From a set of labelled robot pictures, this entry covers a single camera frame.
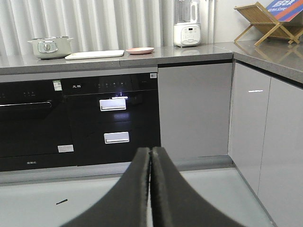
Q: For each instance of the black built-in dishwasher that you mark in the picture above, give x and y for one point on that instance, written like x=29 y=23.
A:
x=34 y=126

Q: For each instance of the wooden folding rack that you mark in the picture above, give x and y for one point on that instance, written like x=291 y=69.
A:
x=268 y=25

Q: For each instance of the pale green electric cooking pot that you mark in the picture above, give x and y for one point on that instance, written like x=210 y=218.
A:
x=51 y=47

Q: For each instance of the pink round plate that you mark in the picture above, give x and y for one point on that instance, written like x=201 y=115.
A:
x=140 y=50

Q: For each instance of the grey side cabinet doors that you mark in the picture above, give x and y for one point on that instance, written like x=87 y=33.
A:
x=266 y=140

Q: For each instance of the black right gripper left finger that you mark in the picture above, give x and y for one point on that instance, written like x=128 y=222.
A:
x=125 y=204

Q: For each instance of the black drawer sterilizer cabinet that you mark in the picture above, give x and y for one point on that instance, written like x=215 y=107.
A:
x=112 y=116

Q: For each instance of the cream bear serving tray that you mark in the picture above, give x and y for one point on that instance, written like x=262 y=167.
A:
x=95 y=54

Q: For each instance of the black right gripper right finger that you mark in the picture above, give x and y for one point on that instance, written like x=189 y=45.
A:
x=175 y=203

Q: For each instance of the white pleated curtain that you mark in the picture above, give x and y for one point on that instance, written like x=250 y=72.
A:
x=92 y=24

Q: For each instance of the grey cabinet door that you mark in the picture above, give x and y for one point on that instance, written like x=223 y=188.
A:
x=194 y=104

